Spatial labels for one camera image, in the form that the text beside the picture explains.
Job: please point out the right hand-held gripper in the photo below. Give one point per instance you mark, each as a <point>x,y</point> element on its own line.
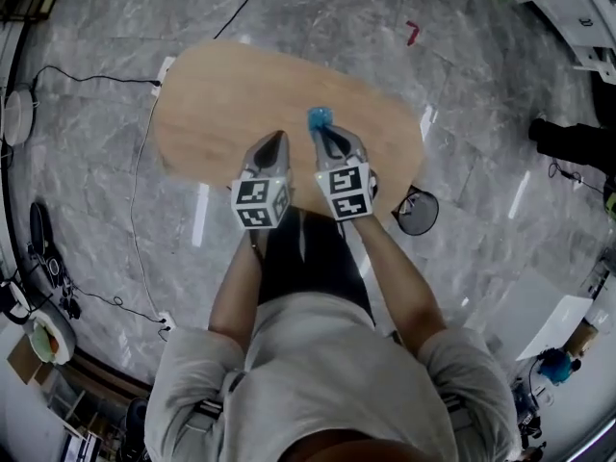
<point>349,190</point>

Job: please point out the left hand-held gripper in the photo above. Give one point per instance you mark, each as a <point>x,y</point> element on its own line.
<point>260,197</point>

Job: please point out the blue wrapper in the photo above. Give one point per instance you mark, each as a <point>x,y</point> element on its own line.
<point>320,118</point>

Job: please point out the black mesh waste bin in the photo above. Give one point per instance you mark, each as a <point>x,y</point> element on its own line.
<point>418,212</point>

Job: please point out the person's right forearm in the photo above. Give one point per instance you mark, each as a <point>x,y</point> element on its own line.
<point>404,282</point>

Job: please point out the person's left forearm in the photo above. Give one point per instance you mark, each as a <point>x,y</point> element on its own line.
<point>238,287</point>

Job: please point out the oval wooden table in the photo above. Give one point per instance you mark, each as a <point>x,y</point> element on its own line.
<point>240,109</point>

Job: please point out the person's black trousers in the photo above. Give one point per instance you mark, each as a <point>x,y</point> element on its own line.
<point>313,258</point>

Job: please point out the white power strip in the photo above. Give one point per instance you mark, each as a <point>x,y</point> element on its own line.
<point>166,72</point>

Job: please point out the person's grey shirt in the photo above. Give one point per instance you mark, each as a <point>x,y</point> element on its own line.
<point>327,383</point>

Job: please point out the white round floor device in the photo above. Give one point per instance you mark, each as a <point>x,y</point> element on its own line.
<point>19,113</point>

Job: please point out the white table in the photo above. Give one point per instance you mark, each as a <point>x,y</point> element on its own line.
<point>539,320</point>

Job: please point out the white sink cabinet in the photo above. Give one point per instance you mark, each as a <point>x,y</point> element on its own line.
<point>568,12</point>

